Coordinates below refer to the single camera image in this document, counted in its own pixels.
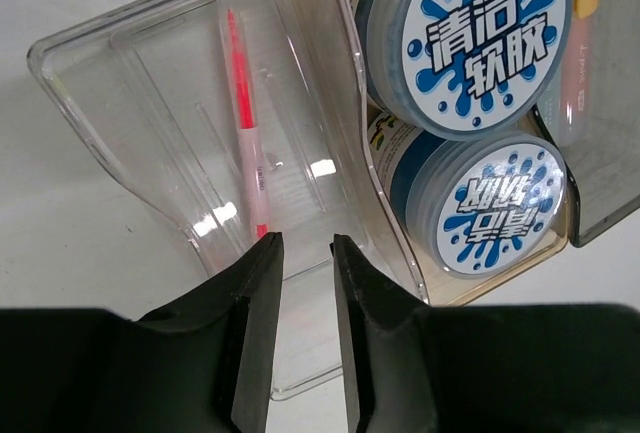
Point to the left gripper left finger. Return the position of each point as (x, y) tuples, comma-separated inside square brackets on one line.
[(201, 363)]

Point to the orange cap highlighter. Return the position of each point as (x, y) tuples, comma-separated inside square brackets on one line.
[(574, 83)]

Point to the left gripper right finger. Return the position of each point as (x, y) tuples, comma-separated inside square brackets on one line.
[(412, 367)]

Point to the smoky grey plastic bin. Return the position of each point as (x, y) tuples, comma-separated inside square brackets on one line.
[(605, 159)]

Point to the clear plastic bin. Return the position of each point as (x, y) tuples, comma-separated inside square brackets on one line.
[(147, 89)]

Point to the blue cleaning gel jar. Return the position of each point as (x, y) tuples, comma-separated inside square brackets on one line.
[(477, 208)]

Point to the pink slim pen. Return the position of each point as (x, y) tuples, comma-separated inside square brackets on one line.
[(252, 157)]

